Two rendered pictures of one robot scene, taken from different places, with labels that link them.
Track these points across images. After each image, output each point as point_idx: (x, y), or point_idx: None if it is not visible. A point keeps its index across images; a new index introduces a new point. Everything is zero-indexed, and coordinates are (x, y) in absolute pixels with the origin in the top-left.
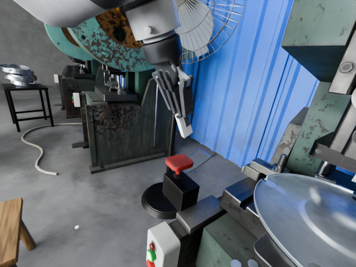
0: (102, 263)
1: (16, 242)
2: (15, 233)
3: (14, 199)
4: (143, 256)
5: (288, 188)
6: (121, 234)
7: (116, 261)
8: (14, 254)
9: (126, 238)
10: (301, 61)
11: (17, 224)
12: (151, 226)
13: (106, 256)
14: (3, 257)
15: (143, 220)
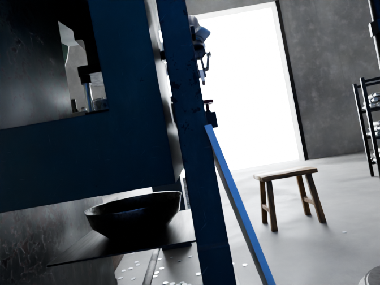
0: (294, 247)
1: (272, 175)
2: (279, 173)
3: (313, 167)
4: (291, 266)
5: None
6: (329, 254)
7: (293, 253)
8: (264, 176)
9: (322, 257)
10: (158, 24)
11: (286, 172)
12: (341, 273)
13: (301, 248)
14: (263, 176)
15: (355, 267)
